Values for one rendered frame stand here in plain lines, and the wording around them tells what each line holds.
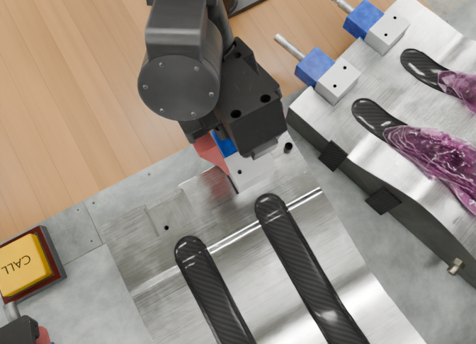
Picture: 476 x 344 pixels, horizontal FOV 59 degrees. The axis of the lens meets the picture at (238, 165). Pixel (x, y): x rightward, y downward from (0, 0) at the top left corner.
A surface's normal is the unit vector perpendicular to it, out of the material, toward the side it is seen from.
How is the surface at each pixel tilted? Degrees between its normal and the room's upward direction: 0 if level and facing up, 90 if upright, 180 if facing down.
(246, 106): 31
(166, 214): 0
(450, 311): 0
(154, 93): 63
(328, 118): 0
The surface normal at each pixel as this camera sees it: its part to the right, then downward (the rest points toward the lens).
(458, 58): -0.26, -0.48
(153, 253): 0.00, -0.26
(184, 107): -0.02, 0.74
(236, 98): -0.27, -0.65
